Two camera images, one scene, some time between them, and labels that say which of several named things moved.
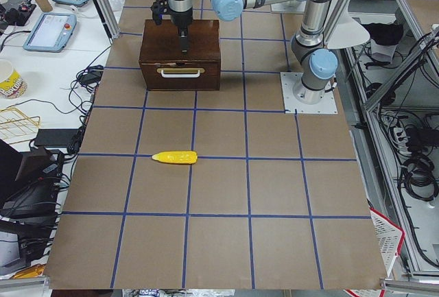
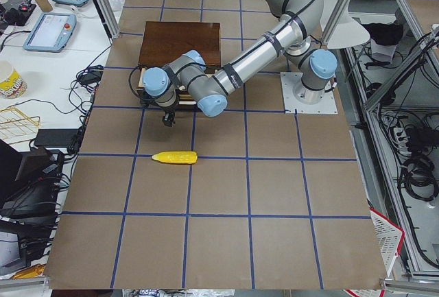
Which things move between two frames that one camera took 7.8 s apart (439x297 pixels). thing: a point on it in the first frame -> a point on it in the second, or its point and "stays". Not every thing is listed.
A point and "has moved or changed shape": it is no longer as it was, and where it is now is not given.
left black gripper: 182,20 -> 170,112
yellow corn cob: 177,156 stays
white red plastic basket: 389,235 stays
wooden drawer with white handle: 181,75 has moved or changed shape
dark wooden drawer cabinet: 164,67 stays
